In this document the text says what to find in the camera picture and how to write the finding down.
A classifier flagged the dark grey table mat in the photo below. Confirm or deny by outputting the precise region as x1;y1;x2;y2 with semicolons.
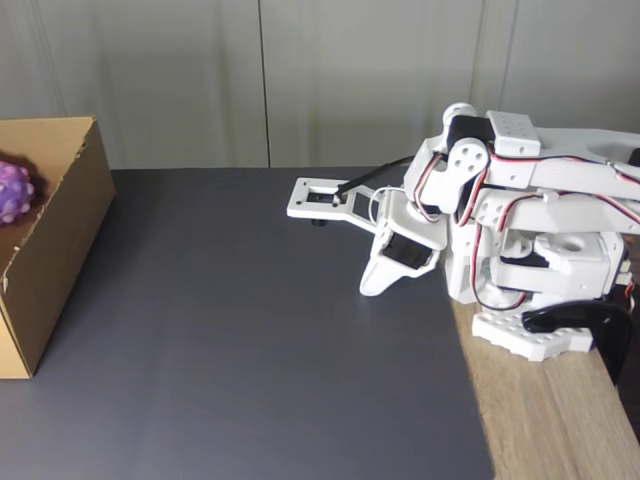
0;167;496;480

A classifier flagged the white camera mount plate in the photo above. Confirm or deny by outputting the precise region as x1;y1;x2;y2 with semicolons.
286;177;389;234

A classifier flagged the thin white wire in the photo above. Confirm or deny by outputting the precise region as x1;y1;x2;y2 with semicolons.
368;187;399;224

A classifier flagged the brown cardboard box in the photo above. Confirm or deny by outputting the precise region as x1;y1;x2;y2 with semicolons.
0;115;116;381

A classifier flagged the purple pink bumpy ball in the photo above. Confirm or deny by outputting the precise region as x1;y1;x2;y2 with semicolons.
0;160;35;227

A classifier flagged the black table clamp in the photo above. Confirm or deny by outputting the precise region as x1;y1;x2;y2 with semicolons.
521;299;635;389

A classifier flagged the black camera cable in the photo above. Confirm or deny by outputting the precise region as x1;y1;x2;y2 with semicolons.
333;157;416;199

